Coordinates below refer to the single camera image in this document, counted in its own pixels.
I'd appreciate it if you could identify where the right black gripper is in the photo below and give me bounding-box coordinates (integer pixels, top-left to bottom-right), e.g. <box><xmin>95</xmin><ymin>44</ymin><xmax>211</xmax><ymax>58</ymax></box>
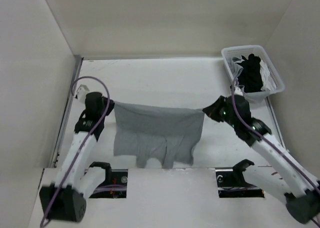
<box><xmin>202</xmin><ymin>95</ymin><xmax>238</xmax><ymax>129</ymax></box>

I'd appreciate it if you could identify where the grey tank top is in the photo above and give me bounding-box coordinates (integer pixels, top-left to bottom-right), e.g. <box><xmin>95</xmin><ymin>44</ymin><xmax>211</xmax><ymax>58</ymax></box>
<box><xmin>113</xmin><ymin>102</ymin><xmax>205</xmax><ymax>169</ymax></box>

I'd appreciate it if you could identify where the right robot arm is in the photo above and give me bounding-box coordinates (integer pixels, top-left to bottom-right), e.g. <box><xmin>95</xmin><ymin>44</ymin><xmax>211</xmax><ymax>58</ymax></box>
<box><xmin>202</xmin><ymin>95</ymin><xmax>320</xmax><ymax>225</ymax></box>

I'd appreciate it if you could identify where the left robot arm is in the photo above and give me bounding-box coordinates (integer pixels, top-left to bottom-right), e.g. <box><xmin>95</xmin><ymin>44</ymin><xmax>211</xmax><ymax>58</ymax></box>
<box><xmin>39</xmin><ymin>92</ymin><xmax>115</xmax><ymax>228</ymax></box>

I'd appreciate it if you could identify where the black tank top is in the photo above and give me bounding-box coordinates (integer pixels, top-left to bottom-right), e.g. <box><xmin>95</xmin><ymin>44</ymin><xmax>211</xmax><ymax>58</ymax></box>
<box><xmin>238</xmin><ymin>53</ymin><xmax>263</xmax><ymax>93</ymax></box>

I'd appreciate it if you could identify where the white tank top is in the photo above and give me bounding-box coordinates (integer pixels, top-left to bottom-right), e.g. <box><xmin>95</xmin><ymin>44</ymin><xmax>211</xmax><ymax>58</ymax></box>
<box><xmin>259</xmin><ymin>60</ymin><xmax>277</xmax><ymax>91</ymax></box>

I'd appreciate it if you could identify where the light grey garment in basket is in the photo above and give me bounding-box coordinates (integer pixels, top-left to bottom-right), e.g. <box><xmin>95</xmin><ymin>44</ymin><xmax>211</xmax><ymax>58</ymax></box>
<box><xmin>230</xmin><ymin>56</ymin><xmax>245</xmax><ymax>79</ymax></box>

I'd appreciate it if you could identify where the white plastic basket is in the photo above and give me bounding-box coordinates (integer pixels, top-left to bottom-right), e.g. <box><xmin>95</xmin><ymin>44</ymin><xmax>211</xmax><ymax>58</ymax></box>
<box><xmin>221</xmin><ymin>45</ymin><xmax>285</xmax><ymax>103</ymax></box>

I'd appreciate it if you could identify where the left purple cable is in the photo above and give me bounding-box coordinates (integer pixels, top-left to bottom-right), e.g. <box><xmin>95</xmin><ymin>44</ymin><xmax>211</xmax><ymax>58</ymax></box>
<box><xmin>39</xmin><ymin>76</ymin><xmax>126</xmax><ymax>228</ymax></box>

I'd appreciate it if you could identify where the purple cable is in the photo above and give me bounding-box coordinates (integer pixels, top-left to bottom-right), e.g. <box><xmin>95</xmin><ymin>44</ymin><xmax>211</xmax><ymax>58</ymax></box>
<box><xmin>39</xmin><ymin>76</ymin><xmax>126</xmax><ymax>228</ymax></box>
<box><xmin>230</xmin><ymin>79</ymin><xmax>320</xmax><ymax>228</ymax></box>

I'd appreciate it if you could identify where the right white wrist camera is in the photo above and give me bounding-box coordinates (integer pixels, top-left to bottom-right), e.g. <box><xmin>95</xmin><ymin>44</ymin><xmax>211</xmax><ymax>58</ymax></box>
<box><xmin>230</xmin><ymin>86</ymin><xmax>244</xmax><ymax>97</ymax></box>

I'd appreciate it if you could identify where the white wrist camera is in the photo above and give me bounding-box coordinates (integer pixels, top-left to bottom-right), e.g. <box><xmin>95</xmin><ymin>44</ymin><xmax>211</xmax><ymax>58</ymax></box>
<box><xmin>74</xmin><ymin>84</ymin><xmax>90</xmax><ymax>104</ymax></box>
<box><xmin>230</xmin><ymin>86</ymin><xmax>244</xmax><ymax>97</ymax></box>

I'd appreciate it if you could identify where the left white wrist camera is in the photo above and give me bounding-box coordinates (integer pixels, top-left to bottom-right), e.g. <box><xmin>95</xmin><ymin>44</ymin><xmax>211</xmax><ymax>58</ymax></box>
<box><xmin>74</xmin><ymin>84</ymin><xmax>90</xmax><ymax>104</ymax></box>

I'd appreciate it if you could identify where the metal table edge rail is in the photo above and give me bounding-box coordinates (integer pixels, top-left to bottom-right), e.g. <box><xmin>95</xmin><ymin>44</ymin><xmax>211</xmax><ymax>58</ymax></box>
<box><xmin>48</xmin><ymin>54</ymin><xmax>84</xmax><ymax>168</ymax></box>

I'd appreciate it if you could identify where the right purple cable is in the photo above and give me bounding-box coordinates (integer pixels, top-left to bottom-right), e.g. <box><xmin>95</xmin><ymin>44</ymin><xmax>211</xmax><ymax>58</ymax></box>
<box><xmin>230</xmin><ymin>79</ymin><xmax>320</xmax><ymax>228</ymax></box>

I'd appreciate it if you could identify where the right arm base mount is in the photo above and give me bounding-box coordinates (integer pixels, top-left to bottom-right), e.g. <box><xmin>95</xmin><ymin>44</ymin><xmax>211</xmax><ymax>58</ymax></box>
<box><xmin>215</xmin><ymin>159</ymin><xmax>265</xmax><ymax>198</ymax></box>

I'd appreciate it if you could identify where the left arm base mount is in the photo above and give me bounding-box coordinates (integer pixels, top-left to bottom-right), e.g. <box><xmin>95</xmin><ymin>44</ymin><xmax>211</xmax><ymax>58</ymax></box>
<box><xmin>90</xmin><ymin>169</ymin><xmax>128</xmax><ymax>199</ymax></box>

